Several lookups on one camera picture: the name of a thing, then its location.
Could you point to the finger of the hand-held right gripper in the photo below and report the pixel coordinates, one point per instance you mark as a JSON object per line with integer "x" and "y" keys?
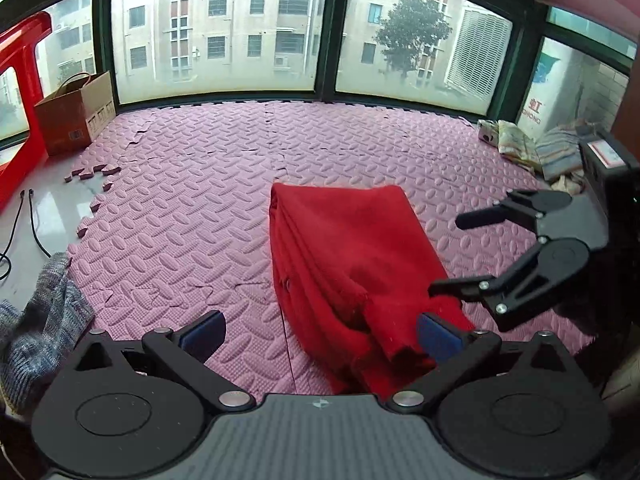
{"x": 457, "y": 287}
{"x": 480, "y": 217}

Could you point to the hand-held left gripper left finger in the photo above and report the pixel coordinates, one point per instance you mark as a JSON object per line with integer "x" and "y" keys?
{"x": 202, "y": 334}

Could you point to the pink foam floor mat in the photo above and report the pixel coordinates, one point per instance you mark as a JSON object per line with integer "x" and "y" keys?
{"x": 200, "y": 185}

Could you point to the red knit garment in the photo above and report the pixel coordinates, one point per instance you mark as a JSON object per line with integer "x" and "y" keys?
{"x": 345, "y": 260}

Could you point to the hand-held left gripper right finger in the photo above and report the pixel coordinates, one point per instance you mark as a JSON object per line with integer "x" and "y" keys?
{"x": 439, "y": 336}

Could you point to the pink foam mat piece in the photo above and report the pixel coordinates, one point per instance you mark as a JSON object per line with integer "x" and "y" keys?
{"x": 92, "y": 171}

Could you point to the floral folded cloth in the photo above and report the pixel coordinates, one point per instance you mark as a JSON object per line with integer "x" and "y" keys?
{"x": 510, "y": 142}

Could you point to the striped folded cloth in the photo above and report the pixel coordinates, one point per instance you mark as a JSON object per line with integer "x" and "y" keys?
{"x": 562, "y": 152}

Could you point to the dark green window frame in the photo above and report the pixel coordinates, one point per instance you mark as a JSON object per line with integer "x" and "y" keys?
{"x": 332, "y": 35}

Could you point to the white air conditioner unit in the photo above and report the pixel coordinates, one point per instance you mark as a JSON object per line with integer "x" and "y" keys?
{"x": 477, "y": 52}

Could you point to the green tree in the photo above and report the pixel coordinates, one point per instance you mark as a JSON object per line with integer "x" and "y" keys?
{"x": 412, "y": 35}

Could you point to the brown cardboard box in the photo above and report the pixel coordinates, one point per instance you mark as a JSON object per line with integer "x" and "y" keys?
{"x": 75, "y": 110}

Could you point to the beige apartment building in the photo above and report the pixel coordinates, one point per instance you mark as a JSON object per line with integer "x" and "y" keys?
{"x": 225, "y": 15}

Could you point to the red plastic stool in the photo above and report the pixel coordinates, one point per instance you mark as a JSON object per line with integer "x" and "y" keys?
{"x": 20, "y": 110}

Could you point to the grey knit sweater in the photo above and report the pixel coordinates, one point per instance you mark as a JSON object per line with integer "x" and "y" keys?
{"x": 37, "y": 325}

